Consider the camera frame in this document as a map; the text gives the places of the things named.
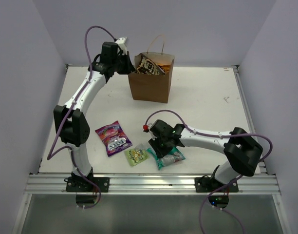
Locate teal snack packet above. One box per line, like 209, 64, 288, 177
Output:
146, 148, 186, 170

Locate brown Kettle sea salt chips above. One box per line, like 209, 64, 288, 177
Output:
136, 54, 165, 75

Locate brown paper bag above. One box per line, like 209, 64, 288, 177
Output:
128, 35, 175, 103

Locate orange Kettle honey dijon chips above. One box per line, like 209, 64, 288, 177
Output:
156, 63, 171, 74

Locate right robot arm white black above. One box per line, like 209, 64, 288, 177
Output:
146, 119, 263, 192

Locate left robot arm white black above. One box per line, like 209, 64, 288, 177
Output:
54, 37, 135, 192

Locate purple Fox's candy bag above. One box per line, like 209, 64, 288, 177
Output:
95, 121, 132, 157

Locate small green snack packet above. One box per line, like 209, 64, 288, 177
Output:
124, 144, 149, 167

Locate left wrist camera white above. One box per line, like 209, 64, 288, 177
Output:
115, 37, 128, 55

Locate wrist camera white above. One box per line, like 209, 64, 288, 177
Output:
115, 37, 128, 55
143, 122, 160, 140

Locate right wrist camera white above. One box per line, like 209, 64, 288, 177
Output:
143, 122, 160, 140

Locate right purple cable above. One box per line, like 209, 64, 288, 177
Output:
144, 109, 273, 234

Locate purple cable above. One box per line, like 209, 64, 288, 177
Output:
144, 109, 273, 234
46, 26, 117, 187

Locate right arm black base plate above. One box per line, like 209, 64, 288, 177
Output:
194, 175, 239, 193

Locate aluminium front rail frame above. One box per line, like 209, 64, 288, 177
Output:
12, 173, 292, 234

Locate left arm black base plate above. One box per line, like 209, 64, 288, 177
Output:
64, 176, 110, 193

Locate aluminium right side rail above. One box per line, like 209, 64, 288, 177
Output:
233, 64, 269, 175

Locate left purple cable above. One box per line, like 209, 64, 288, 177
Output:
46, 26, 117, 187

